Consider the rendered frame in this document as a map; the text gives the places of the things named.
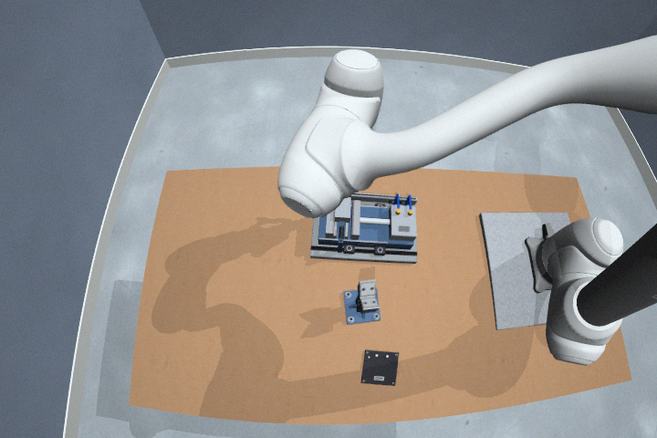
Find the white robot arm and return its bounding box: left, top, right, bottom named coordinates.
left=277, top=35, right=657, bottom=366

